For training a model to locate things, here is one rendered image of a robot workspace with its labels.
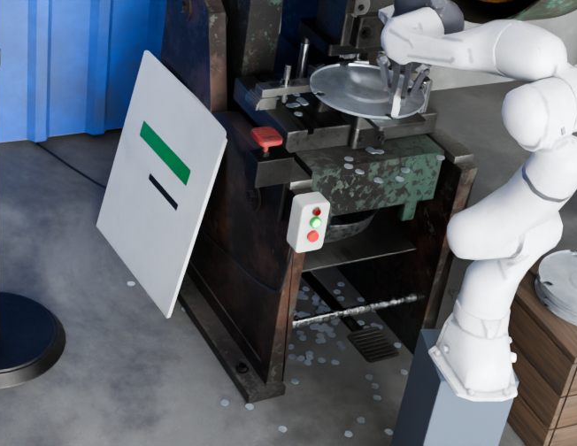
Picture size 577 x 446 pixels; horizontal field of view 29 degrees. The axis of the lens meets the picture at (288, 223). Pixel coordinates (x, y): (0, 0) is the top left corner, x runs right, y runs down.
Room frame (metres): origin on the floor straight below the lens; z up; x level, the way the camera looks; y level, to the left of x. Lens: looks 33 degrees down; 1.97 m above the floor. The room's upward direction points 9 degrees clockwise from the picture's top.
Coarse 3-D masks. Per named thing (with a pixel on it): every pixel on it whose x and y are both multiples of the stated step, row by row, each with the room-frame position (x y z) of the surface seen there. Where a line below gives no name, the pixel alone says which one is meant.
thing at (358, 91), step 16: (336, 64) 2.63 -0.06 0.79; (352, 64) 2.65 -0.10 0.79; (320, 80) 2.53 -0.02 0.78; (336, 80) 2.55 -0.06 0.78; (352, 80) 2.55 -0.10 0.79; (368, 80) 2.56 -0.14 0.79; (400, 80) 2.61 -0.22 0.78; (320, 96) 2.44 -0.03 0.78; (336, 96) 2.45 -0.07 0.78; (352, 96) 2.46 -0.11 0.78; (368, 96) 2.47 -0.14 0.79; (384, 96) 2.48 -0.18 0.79; (416, 96) 2.53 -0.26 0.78; (352, 112) 2.37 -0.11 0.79; (368, 112) 2.40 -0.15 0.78; (384, 112) 2.41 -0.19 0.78; (400, 112) 2.42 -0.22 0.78
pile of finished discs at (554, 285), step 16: (560, 256) 2.51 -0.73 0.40; (576, 256) 2.54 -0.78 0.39; (544, 272) 2.42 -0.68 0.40; (560, 272) 2.44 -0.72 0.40; (576, 272) 2.44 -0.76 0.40; (544, 288) 2.35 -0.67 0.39; (560, 288) 2.36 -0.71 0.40; (576, 288) 2.37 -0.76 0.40; (560, 304) 2.30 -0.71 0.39; (576, 304) 2.30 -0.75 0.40; (576, 320) 2.27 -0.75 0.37
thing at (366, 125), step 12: (348, 120) 2.48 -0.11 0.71; (360, 120) 2.45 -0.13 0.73; (372, 120) 2.36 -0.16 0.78; (384, 120) 2.37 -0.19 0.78; (396, 120) 2.38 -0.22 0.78; (408, 120) 2.39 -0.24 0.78; (420, 120) 2.40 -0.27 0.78; (360, 132) 2.45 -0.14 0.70; (372, 132) 2.47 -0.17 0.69; (384, 132) 2.49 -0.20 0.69; (348, 144) 2.46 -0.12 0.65; (360, 144) 2.46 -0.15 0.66; (372, 144) 2.47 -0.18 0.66
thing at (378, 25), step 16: (320, 0) 2.61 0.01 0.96; (368, 0) 2.53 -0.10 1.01; (384, 0) 2.57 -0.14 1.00; (320, 16) 2.60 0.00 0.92; (336, 16) 2.54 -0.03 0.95; (352, 16) 2.52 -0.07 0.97; (368, 16) 2.52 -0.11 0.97; (336, 32) 2.53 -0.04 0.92; (352, 32) 2.52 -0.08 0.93; (368, 32) 2.50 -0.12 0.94
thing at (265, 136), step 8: (256, 128) 2.26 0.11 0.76; (264, 128) 2.27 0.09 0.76; (272, 128) 2.28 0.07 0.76; (256, 136) 2.23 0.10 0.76; (264, 136) 2.23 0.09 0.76; (272, 136) 2.24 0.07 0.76; (280, 136) 2.25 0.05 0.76; (264, 144) 2.21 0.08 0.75; (272, 144) 2.22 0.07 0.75; (280, 144) 2.23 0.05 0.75
